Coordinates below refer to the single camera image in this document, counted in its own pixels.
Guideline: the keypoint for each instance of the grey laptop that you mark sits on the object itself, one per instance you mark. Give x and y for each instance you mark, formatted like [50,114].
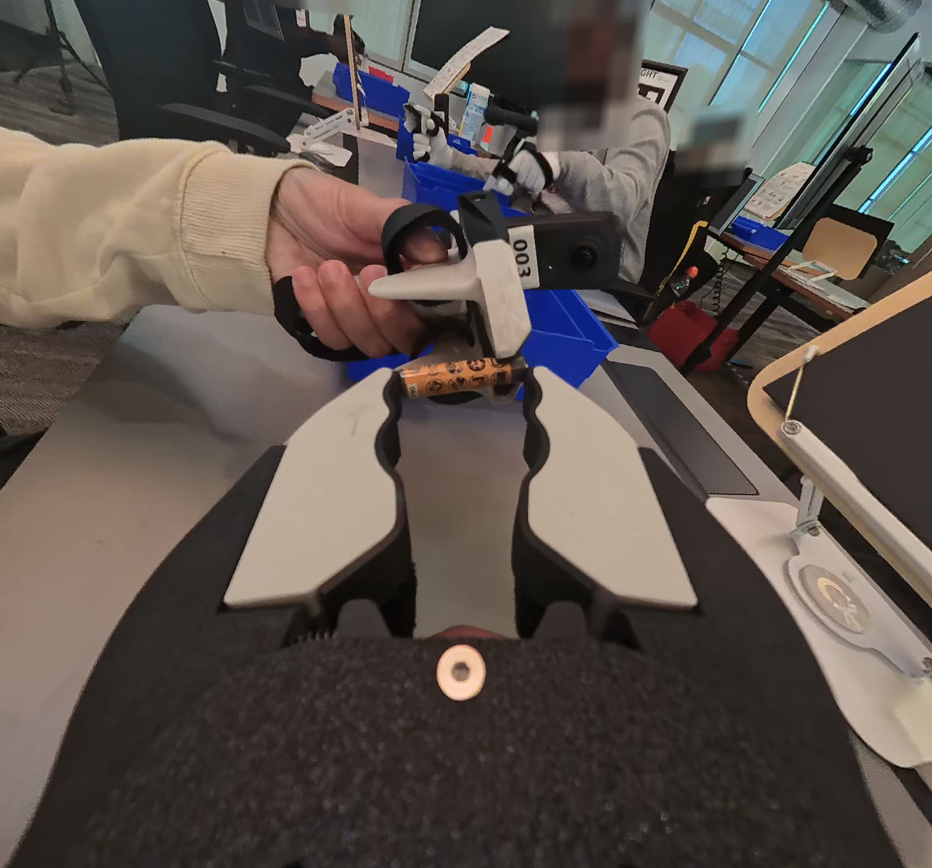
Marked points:
[739,202]

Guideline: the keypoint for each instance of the white stand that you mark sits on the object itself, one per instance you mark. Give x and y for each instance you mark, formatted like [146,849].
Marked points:
[764,547]

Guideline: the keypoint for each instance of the person's left hand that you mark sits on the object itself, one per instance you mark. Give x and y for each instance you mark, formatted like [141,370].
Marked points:
[327,227]

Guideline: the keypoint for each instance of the black office chair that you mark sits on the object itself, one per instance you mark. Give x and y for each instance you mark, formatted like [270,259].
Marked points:
[131,23]

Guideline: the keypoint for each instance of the white wipes canister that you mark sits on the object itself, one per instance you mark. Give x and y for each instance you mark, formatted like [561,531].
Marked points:
[475,111]

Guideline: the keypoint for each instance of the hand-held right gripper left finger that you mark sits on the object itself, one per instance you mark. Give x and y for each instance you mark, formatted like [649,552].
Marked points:
[320,511]

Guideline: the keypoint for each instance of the bottle with red cap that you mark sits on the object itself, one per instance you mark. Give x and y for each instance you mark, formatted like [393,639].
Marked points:
[683,284]

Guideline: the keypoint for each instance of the grey desk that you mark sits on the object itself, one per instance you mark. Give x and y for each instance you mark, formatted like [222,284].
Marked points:
[145,445]

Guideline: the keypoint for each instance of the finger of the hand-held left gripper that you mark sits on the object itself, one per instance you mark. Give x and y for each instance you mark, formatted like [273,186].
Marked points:
[502,300]

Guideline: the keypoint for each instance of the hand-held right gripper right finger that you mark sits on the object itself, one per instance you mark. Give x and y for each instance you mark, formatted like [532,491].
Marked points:
[611,518]

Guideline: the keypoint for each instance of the orange battery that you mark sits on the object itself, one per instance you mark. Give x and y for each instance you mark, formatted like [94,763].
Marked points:
[459,378]

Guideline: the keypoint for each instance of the red bag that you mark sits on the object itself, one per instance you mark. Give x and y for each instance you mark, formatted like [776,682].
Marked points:
[692,336]

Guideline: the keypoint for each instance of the white paper strip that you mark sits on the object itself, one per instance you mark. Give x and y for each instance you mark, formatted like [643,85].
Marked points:
[466,60]

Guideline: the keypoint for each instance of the framed tag poster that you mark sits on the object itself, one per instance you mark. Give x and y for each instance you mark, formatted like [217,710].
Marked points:
[666,85]

